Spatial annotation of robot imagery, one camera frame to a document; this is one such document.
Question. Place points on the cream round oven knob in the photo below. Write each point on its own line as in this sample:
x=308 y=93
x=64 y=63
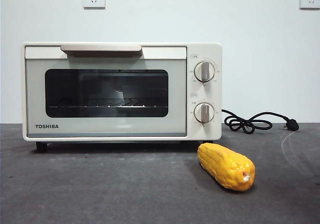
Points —
x=199 y=113
x=200 y=71

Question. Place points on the glass-windowed cream oven door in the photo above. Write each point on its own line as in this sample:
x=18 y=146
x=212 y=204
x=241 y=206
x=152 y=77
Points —
x=110 y=126

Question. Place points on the cream Toshiba toaster oven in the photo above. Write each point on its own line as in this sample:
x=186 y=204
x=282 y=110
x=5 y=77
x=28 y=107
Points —
x=203 y=94

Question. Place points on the black oven foot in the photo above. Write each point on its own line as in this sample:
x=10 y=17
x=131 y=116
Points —
x=41 y=146

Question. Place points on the yellow corn cob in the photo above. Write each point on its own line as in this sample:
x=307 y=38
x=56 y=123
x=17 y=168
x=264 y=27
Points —
x=225 y=164

